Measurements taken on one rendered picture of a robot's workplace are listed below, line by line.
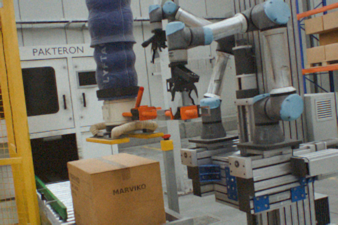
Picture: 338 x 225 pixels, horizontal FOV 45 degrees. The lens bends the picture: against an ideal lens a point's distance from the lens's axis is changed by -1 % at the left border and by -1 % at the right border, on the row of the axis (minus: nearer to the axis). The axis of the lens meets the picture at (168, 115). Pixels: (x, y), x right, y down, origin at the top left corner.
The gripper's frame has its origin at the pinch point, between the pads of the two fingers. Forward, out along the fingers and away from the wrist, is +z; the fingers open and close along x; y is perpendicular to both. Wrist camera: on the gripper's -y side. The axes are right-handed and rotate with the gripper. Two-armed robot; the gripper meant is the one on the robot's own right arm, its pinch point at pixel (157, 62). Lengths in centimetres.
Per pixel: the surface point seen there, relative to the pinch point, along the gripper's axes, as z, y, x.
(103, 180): 62, -48, -20
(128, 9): -24, -31, -39
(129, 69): 6, -34, -39
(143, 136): 39, -32, -44
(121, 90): 16, -40, -41
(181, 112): 28, -36, -94
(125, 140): 40, -43, -47
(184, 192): 148, 132, 241
